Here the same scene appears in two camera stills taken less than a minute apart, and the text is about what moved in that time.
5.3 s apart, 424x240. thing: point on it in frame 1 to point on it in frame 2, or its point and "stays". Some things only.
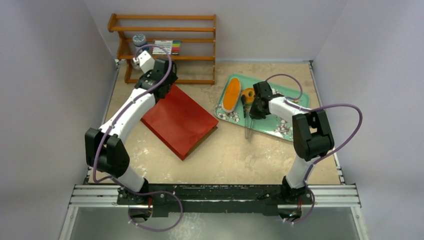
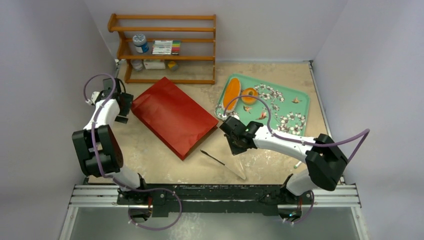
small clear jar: [135, 63] stays
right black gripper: [252, 108] to [230, 129]
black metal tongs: [244, 113] to [226, 166]
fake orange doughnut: [249, 93] stays
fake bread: [231, 95] stays
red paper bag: [180, 123] stays
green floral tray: [272, 124] stays
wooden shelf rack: [189, 40] stays
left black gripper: [147, 75] to [128, 100]
